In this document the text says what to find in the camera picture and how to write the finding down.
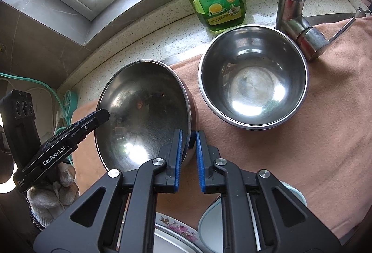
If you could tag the white plate leaf print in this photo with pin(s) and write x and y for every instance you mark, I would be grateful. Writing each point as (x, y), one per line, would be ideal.
(177, 245)

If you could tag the pink towel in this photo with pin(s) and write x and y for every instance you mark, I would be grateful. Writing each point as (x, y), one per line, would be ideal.
(319, 139)

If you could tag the person's left hand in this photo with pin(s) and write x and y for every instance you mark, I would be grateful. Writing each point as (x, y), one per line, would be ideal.
(49, 200)

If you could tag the large steel bowl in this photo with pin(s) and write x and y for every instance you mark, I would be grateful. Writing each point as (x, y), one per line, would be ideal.
(142, 122)

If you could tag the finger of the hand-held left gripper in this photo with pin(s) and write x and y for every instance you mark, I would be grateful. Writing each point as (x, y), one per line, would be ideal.
(87, 125)

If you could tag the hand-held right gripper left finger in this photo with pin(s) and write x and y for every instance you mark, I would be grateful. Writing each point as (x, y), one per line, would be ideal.
(178, 160)

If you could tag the light blue ceramic bowl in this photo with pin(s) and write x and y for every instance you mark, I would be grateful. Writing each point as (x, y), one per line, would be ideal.
(212, 224)

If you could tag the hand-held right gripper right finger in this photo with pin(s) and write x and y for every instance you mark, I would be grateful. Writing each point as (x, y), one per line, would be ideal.
(200, 162)

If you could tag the white plate purple blossom print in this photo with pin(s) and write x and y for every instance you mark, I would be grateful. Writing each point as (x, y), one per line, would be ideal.
(174, 225)

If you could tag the small steel bowl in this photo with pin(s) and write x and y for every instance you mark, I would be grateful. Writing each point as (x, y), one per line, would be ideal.
(252, 78)

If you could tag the chrome faucet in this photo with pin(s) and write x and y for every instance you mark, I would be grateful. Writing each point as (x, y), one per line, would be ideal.
(293, 8)

